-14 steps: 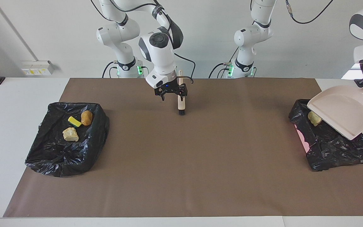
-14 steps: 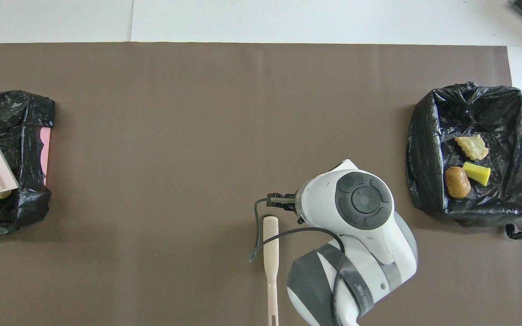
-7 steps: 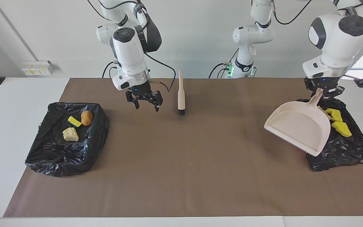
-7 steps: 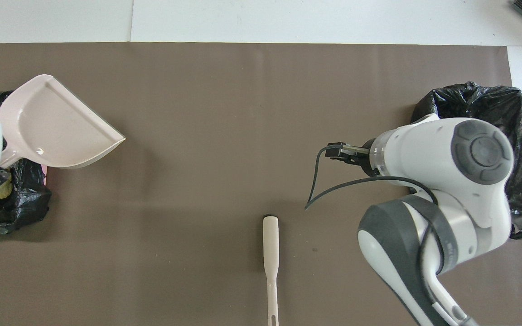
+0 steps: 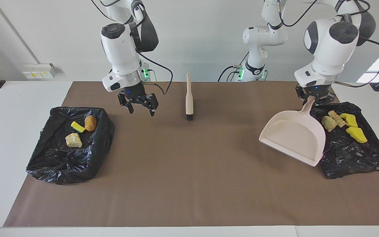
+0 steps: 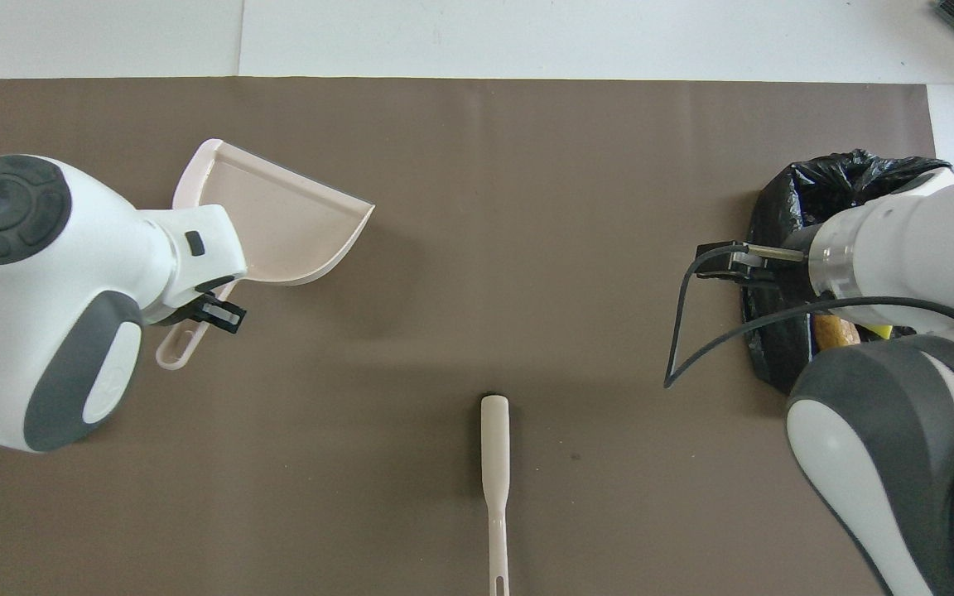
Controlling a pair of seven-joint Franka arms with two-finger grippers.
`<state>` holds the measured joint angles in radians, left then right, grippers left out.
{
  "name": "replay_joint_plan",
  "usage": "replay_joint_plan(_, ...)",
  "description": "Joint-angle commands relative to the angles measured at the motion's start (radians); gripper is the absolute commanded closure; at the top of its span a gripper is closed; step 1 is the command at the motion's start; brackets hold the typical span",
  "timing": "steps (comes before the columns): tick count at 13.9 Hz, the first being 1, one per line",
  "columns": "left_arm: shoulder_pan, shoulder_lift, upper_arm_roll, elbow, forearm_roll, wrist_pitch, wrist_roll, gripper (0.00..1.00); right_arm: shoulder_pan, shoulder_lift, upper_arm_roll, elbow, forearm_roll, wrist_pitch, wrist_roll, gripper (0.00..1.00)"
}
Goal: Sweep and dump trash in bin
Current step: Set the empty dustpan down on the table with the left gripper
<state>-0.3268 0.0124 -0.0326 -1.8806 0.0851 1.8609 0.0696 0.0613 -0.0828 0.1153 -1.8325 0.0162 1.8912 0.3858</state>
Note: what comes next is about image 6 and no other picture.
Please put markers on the brown bread roll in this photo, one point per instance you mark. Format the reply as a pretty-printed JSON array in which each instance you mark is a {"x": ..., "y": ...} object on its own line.
[{"x": 837, "y": 333}]

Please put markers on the beige brush with black bristles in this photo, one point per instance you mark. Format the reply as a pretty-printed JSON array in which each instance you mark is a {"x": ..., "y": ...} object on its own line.
[{"x": 495, "y": 447}]

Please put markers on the small yellow sponge piece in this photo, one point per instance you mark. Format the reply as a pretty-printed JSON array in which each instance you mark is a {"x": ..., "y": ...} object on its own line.
[{"x": 879, "y": 331}]

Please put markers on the bin with black bag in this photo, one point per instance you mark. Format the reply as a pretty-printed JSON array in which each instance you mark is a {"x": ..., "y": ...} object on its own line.
[{"x": 816, "y": 186}]

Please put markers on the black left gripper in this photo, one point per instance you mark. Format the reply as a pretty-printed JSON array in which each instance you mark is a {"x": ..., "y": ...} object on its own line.
[{"x": 216, "y": 314}]

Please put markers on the pale pink plastic dustpan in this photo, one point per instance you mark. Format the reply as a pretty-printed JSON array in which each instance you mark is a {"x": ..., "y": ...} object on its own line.
[{"x": 286, "y": 232}]

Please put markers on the brown table mat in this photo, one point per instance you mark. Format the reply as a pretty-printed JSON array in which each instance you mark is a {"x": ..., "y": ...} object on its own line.
[{"x": 477, "y": 124}]

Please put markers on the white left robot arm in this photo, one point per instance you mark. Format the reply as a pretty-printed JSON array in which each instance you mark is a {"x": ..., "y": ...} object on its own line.
[{"x": 71, "y": 248}]

